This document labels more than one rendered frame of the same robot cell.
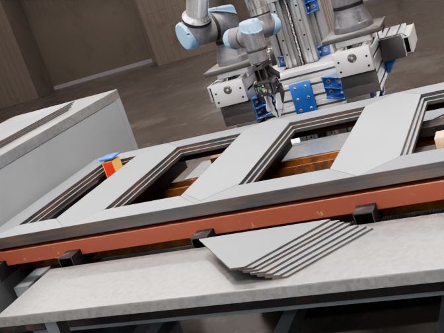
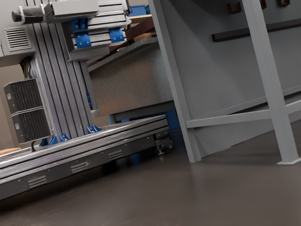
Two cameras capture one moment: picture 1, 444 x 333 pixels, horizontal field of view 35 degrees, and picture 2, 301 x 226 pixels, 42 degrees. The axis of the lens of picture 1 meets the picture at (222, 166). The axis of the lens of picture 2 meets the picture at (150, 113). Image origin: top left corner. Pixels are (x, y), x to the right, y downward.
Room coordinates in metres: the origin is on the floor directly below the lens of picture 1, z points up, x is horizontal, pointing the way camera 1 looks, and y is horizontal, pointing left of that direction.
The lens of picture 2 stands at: (4.79, 1.26, 0.34)
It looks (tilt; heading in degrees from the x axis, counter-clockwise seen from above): 2 degrees down; 213
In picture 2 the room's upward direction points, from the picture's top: 15 degrees counter-clockwise
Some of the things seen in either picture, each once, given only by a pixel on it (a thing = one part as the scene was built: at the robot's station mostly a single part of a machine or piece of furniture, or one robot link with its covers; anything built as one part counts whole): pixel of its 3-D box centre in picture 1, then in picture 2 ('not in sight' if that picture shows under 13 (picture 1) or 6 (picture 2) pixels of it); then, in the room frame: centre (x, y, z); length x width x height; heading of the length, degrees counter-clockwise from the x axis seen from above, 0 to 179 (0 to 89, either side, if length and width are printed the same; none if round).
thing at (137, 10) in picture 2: not in sight; (129, 14); (-1.11, -2.50, 1.87); 0.50 x 0.37 x 0.19; 157
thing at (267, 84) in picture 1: (265, 78); (122, 7); (2.49, -0.24, 1.00); 0.09 x 0.08 x 0.12; 154
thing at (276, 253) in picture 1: (271, 252); not in sight; (1.52, -0.05, 0.77); 0.45 x 0.20 x 0.04; 64
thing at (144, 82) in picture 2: not in sight; (125, 86); (2.43, -0.43, 0.47); 1.30 x 0.04 x 0.35; 64
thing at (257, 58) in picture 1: (259, 56); not in sight; (2.49, -0.25, 1.08); 0.08 x 0.08 x 0.05
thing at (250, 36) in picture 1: (252, 35); not in sight; (2.50, -0.25, 1.16); 0.09 x 0.08 x 0.11; 28
